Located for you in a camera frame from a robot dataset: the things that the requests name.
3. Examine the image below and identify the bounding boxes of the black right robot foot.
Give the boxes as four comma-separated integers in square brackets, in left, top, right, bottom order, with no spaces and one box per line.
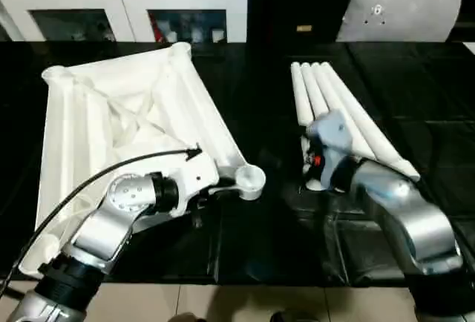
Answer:
[272,310,316,322]

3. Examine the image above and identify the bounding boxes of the white plastic table leg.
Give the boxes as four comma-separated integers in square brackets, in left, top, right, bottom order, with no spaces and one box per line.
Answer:
[319,61,422,182]
[300,61,363,162]
[290,61,324,191]
[310,61,394,167]

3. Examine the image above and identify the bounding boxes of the light grey printed pillow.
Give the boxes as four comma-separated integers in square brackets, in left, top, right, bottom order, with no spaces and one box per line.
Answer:
[335,0,465,43]

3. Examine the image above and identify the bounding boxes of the black work mat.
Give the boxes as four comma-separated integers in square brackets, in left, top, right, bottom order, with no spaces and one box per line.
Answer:
[0,39,475,288]

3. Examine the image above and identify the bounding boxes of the white glass-door cabinet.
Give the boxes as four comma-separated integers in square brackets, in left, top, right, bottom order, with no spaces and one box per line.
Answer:
[0,0,249,44]

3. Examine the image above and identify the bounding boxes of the black cabinet with gold label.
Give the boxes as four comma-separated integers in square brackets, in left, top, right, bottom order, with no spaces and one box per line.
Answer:
[247,0,353,43]

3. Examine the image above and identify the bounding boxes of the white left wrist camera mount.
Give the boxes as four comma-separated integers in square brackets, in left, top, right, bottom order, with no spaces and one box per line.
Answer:
[167,149,220,221]

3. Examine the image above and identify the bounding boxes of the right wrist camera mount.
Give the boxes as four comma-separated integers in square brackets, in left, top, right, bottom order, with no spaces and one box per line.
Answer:
[306,110,353,191]

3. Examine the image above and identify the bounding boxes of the red item in cabinet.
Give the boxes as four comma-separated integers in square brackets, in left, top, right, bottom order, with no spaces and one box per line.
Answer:
[150,13,163,43]

